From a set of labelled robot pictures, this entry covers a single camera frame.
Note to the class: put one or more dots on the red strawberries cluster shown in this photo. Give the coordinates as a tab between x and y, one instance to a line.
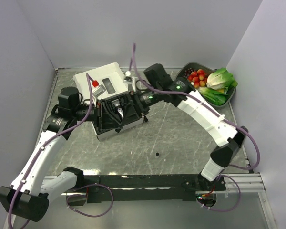
198	78

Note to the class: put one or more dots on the green white cabbage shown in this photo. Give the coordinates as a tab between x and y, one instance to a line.
221	79

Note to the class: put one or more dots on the bok choy vegetable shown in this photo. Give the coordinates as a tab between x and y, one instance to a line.
213	96

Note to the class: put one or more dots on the dark grey food tray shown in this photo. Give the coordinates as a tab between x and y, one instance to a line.
208	71

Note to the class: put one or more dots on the black silver hair trimmer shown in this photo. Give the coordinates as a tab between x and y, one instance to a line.
118	108

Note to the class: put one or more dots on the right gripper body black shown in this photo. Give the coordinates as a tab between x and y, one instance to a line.
147	98

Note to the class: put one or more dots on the white box with black tray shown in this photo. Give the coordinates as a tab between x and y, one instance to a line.
102	85

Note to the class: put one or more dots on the dark purple grapes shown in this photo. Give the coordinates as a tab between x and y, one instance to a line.
188	72

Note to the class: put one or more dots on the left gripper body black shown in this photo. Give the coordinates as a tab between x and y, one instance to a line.
94	115

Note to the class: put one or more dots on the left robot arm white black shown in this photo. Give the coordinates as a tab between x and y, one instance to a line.
27	196

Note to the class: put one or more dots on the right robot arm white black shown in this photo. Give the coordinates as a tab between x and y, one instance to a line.
182	94

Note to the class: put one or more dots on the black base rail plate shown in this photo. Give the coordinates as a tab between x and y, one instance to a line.
146	187

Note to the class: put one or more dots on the aluminium profile rail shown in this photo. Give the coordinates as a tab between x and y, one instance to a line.
247	182

